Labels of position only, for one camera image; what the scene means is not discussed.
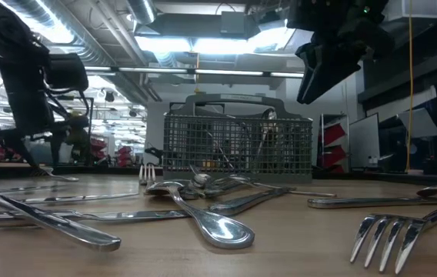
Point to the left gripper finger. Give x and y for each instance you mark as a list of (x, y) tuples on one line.
[(26, 152)]

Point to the silver knife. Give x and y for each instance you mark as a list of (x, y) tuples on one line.
[(222, 191), (80, 199), (237, 207), (357, 202)]

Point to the shelf with red bins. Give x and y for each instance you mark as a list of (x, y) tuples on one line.
[(334, 134)]

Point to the grey plastic cutlery basket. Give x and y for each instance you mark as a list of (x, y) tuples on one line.
[(187, 116)]

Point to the red storage bins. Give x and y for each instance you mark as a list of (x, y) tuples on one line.
[(124, 157)]

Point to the long ceiling light bar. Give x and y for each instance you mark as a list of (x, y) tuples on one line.
[(226, 72)]

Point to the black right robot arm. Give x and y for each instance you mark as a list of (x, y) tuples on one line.
[(337, 15)]

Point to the grey tilted panel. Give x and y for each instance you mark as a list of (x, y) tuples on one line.
[(420, 123)]

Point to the silver fork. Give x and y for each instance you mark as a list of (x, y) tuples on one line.
[(428, 220), (146, 177)]

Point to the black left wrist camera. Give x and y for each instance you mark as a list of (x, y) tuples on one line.
[(66, 73)]

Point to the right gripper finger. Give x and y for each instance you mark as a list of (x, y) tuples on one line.
[(305, 65), (334, 67)]

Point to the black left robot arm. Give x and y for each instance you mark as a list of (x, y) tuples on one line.
[(7, 27)]

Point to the white board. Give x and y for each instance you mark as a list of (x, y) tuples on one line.
[(364, 142)]

